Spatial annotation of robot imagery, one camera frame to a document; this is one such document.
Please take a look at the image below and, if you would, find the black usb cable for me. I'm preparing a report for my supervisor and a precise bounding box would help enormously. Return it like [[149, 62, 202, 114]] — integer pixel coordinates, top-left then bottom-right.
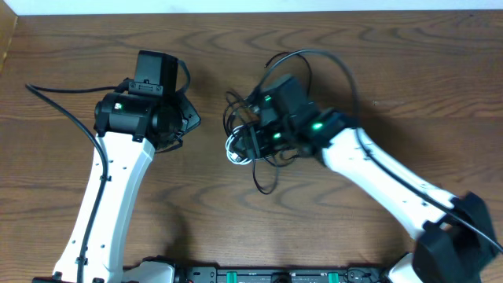
[[222, 50, 315, 196]]

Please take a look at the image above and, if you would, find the white usb cable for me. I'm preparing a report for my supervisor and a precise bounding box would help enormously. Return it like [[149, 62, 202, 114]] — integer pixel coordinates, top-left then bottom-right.
[[225, 124, 256, 166]]

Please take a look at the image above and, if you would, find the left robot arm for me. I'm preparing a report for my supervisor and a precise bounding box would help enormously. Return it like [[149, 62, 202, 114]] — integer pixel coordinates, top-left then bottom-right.
[[33, 50, 200, 282]]

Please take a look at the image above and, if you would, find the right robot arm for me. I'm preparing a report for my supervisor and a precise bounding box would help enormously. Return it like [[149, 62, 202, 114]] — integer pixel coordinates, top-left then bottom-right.
[[226, 75, 498, 282]]

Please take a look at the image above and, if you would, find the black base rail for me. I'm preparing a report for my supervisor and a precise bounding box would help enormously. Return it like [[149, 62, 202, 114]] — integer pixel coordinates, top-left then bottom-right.
[[174, 263, 390, 283]]

